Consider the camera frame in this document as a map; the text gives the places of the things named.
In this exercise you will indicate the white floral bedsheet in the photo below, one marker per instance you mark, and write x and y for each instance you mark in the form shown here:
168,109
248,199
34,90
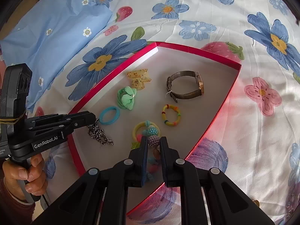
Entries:
246,133

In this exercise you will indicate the blue floral pillow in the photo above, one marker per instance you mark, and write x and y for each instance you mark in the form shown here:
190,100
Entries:
46,39

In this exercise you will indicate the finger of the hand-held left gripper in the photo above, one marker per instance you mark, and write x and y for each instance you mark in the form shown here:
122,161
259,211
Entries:
79,120
46,118

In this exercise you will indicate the red shallow cardboard box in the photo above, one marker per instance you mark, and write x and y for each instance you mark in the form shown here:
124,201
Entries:
157,98

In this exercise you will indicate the yellow hair claw clip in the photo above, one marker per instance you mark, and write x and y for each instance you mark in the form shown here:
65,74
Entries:
138,79

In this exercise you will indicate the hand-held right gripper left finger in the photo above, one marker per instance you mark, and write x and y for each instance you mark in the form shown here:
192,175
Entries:
140,159

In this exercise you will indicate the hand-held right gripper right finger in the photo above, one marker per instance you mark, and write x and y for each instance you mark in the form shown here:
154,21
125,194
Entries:
165,159

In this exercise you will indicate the wristwatch with mesh band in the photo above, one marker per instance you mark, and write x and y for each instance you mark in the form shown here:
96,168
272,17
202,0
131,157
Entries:
200,84

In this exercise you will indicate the person's left hand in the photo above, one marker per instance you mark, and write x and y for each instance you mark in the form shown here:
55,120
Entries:
16,175

